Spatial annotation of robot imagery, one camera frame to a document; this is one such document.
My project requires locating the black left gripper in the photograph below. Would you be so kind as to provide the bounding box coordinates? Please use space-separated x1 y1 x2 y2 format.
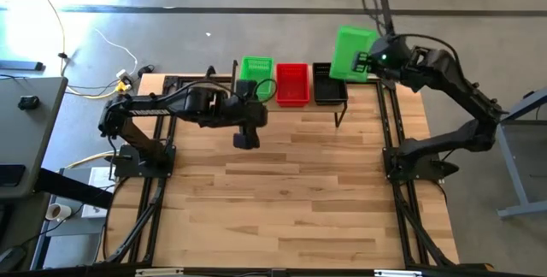
224 79 269 131

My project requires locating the green plastic basket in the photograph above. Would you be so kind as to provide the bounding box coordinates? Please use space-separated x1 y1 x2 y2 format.
328 25 380 84
238 56 275 103

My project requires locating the wooden shelf with black legs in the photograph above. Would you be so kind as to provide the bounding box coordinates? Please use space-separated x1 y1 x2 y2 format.
232 58 350 128

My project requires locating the grey metal side table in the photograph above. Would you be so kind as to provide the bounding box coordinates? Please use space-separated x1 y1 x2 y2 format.
469 88 547 221

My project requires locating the white paper sheet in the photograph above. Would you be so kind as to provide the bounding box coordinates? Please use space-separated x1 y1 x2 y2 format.
80 165 117 221

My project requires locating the black desk beam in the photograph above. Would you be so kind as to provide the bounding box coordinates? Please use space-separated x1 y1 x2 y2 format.
33 168 115 209

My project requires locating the small black device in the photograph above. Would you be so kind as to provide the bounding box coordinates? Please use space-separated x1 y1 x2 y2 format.
17 95 42 111

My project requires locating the grey desk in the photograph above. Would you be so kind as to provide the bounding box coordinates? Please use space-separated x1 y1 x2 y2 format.
0 75 69 201

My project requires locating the black flat power strip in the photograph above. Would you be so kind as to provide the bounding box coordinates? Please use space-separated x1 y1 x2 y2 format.
0 59 45 73

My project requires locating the black phone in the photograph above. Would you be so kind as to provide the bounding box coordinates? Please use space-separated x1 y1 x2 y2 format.
0 163 26 188

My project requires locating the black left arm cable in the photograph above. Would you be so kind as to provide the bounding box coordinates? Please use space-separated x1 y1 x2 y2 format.
170 76 279 103

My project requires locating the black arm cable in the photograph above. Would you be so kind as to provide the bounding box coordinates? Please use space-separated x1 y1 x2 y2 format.
170 76 279 103
361 0 465 71

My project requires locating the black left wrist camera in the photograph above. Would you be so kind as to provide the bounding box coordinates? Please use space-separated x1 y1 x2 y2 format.
232 125 262 151

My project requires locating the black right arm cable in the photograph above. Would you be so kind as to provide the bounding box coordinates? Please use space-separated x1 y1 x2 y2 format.
361 0 465 71

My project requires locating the yellow power cord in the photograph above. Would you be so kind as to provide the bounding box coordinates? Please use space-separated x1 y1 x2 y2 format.
63 80 129 171

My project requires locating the thin white cable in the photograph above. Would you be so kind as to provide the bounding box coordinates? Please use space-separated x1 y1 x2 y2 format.
92 27 140 77

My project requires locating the thin pale yellow cable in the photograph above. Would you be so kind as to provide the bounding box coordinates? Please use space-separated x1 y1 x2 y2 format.
23 0 69 77

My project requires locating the black aluminium table frame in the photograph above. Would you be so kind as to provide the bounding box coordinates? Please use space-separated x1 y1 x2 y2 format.
96 74 492 277

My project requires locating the silver metal bracket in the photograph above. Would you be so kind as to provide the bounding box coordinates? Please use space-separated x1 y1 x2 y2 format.
373 269 422 277
135 268 185 277

